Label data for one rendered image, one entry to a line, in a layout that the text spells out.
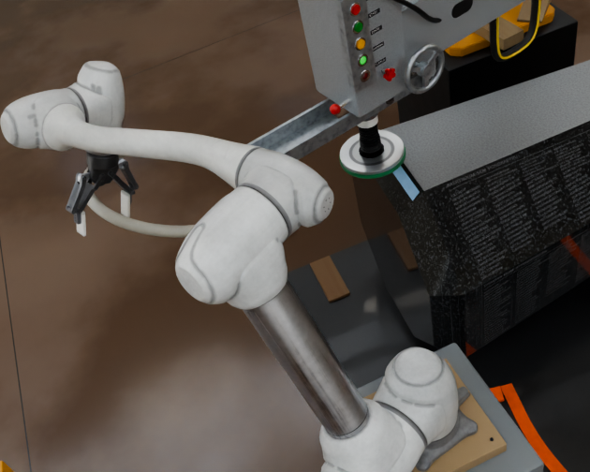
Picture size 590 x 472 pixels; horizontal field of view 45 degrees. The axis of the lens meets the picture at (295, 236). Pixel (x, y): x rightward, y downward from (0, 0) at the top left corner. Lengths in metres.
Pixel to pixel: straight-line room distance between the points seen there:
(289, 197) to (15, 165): 3.54
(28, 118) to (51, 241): 2.48
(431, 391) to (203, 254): 0.63
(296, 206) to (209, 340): 1.96
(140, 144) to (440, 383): 0.81
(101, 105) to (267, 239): 0.58
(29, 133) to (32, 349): 2.09
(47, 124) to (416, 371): 0.93
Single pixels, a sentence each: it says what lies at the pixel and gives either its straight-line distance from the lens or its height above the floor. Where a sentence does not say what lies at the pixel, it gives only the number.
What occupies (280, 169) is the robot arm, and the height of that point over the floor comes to 1.62.
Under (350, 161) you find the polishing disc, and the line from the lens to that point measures 2.34.
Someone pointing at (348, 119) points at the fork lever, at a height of 1.15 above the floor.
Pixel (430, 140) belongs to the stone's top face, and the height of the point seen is 0.87.
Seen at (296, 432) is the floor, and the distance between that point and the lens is 2.83.
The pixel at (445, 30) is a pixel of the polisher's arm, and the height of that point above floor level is 1.29.
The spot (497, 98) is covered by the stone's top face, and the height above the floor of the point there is 0.87.
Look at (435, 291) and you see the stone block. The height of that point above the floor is 0.60.
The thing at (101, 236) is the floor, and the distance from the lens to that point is 3.86.
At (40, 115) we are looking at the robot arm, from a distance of 1.55.
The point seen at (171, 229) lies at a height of 1.28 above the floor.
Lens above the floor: 2.45
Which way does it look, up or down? 45 degrees down
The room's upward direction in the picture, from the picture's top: 16 degrees counter-clockwise
